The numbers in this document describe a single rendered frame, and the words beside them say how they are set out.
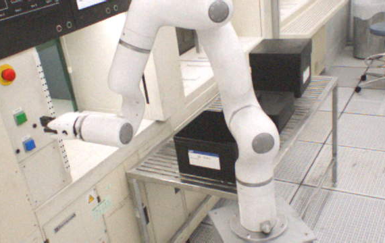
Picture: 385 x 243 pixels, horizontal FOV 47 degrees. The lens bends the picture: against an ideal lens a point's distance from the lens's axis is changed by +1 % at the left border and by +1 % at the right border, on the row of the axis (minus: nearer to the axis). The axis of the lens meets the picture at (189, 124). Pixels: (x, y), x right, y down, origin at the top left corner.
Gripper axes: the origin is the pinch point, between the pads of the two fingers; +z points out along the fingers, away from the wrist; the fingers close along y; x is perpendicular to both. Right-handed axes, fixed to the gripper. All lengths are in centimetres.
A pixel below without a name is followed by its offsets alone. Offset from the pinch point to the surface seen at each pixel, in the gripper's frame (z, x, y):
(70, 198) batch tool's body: 12.0, -38.4, 10.1
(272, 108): -37, -34, 97
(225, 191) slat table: -38, -44, 41
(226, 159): -37, -33, 46
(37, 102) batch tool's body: 12.8, 1.7, 8.5
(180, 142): -17, -29, 47
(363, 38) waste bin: -18, -95, 428
